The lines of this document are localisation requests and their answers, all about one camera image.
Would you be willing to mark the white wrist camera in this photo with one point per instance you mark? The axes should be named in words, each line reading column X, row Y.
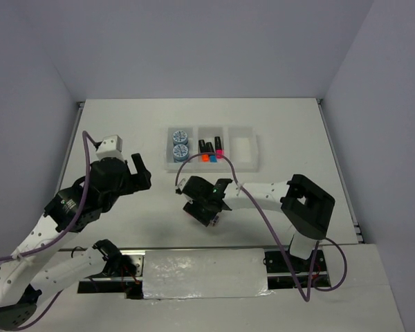
column 180, row 185
column 110, row 147

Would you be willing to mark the silver metal table rail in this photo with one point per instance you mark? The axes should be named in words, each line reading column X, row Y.
column 200, row 247

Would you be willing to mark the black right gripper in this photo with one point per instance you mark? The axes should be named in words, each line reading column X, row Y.
column 191, row 208

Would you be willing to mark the pink highlighter with black cap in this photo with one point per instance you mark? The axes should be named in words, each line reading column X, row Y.
column 218, row 147

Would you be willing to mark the pink tube of coloured pens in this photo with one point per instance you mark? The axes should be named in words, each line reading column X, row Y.
column 214, row 220

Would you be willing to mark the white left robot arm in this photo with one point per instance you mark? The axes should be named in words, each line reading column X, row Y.
column 25, row 279

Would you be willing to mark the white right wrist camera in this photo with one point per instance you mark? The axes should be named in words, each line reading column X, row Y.
column 180, row 185

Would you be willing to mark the blue highlighter with black cap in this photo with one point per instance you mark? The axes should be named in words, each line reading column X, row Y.
column 211, row 152

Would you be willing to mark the blue cleaning gel jar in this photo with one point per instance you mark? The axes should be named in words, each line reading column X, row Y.
column 180, row 153
column 180, row 137

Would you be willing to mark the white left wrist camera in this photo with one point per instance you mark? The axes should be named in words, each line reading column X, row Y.
column 110, row 147

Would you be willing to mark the white foil-covered front panel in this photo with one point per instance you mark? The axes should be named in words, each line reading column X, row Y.
column 204, row 274

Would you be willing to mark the orange highlighter with black cap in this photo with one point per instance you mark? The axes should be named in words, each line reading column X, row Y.
column 203, row 150

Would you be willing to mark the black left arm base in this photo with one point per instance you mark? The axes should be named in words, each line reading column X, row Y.
column 124, row 277

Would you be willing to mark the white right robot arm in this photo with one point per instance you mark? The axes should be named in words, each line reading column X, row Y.
column 307, row 206

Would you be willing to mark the clear three-compartment plastic organizer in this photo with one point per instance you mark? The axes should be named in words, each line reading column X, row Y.
column 239, row 145

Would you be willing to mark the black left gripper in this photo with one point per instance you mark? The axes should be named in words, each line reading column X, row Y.
column 142, row 180

